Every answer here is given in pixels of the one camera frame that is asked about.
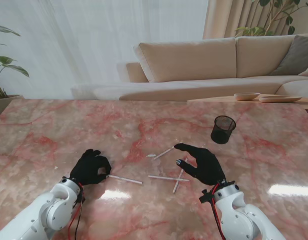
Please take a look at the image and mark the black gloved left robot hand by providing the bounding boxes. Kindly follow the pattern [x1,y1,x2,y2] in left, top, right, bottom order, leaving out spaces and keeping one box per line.
[70,148,112,187]

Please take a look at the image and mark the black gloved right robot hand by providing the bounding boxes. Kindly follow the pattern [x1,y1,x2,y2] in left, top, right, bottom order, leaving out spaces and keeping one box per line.
[173,142,226,187]

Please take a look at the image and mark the white handled makeup brush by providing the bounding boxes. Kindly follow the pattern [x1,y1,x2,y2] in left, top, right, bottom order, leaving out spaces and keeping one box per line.
[106,174,144,186]
[148,175,190,182]
[153,141,182,161]
[172,157,189,194]

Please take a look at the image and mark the black mesh brush holder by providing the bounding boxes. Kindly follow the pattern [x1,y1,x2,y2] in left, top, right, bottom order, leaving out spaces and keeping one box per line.
[210,115,237,145]

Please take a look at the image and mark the wooden bowl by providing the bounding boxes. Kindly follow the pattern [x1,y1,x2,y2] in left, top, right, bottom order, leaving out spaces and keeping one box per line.
[233,92,261,102]

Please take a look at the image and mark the flat wooden tray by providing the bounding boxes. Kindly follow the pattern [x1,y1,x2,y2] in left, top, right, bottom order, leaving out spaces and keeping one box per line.
[258,94,302,103]

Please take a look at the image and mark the beige plant pot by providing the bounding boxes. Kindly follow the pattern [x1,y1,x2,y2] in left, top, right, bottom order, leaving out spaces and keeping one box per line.
[0,94,25,117]

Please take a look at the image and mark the beige sofa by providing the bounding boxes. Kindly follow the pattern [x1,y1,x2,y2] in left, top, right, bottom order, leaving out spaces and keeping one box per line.
[70,33,308,102]

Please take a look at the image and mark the large leaf green houseplant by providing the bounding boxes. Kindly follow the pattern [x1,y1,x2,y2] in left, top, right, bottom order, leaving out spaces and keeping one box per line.
[0,23,30,99]

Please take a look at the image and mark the white sheer curtain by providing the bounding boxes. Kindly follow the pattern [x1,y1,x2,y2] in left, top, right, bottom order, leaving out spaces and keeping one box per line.
[0,0,209,100]

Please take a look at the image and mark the grey sofa cushion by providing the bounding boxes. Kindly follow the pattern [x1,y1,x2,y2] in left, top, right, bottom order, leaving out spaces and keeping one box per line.
[270,34,308,76]

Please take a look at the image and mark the tall branching green plant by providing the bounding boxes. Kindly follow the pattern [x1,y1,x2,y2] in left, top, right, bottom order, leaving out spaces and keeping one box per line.
[235,0,301,38]

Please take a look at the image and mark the beige curtain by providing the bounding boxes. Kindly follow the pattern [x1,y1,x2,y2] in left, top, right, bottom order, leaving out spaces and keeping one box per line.
[202,0,308,41]

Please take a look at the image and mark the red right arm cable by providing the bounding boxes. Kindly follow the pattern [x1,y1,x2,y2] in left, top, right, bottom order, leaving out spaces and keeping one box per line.
[210,183,225,240]

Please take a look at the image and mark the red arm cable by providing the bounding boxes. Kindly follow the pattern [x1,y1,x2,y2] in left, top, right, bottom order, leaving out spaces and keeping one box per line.
[67,182,84,240]
[210,183,225,240]

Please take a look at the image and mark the red left arm cable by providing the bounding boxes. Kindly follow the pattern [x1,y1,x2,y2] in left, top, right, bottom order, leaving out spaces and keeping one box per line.
[67,182,84,240]

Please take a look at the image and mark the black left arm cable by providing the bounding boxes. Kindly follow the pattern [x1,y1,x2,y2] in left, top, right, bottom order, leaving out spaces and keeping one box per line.
[74,194,84,240]

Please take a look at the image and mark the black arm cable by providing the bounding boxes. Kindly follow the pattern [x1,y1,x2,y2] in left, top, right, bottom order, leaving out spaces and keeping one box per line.
[211,194,226,240]
[74,194,84,240]

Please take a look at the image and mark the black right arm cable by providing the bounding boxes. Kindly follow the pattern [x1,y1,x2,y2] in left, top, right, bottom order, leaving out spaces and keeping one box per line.
[211,194,226,240]

